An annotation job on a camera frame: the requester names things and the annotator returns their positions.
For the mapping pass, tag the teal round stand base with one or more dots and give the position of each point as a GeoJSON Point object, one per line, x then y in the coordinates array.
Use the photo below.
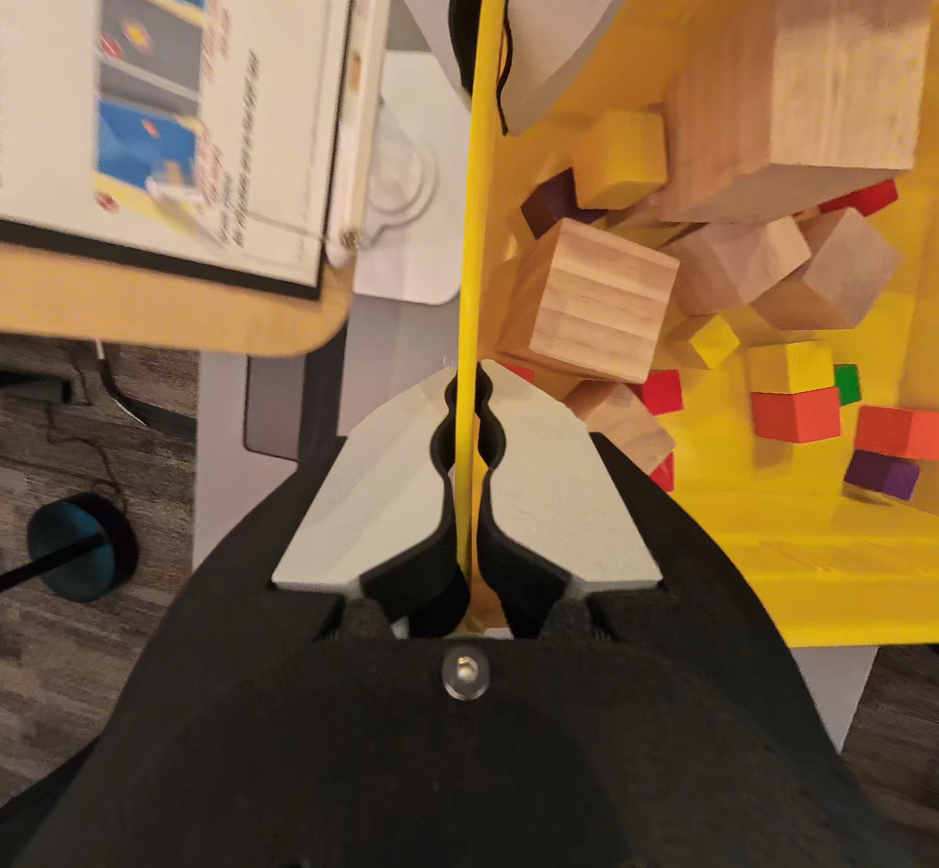
{"type": "Point", "coordinates": [81, 552]}

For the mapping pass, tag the tan wooden board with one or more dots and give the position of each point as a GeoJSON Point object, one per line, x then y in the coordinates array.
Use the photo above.
{"type": "Point", "coordinates": [147, 310]}

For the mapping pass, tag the printed paper sheet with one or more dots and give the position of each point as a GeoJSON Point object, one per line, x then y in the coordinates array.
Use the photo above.
{"type": "Point", "coordinates": [279, 76]}

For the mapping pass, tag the black metal bar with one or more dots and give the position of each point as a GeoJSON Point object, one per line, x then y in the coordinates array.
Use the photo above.
{"type": "Point", "coordinates": [315, 398]}

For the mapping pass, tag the yellow plastic box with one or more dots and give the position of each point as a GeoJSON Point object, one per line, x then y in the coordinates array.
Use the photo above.
{"type": "Point", "coordinates": [807, 567]}

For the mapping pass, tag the clear acrylic holder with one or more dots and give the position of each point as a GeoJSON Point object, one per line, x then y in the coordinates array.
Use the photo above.
{"type": "Point", "coordinates": [400, 171]}

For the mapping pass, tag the black stand pole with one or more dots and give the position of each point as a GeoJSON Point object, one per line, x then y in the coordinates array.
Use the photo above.
{"type": "Point", "coordinates": [44, 567]}

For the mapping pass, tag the pile of wooden cubes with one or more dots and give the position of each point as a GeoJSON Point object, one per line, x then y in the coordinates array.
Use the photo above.
{"type": "Point", "coordinates": [792, 90]}

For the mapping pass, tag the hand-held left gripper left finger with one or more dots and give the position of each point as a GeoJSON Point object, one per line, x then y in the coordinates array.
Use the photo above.
{"type": "Point", "coordinates": [374, 501]}

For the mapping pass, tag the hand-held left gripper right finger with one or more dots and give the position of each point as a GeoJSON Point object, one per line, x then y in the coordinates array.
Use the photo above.
{"type": "Point", "coordinates": [565, 501]}

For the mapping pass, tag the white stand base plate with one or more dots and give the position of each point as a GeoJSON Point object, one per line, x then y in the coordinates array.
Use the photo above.
{"type": "Point", "coordinates": [418, 266]}

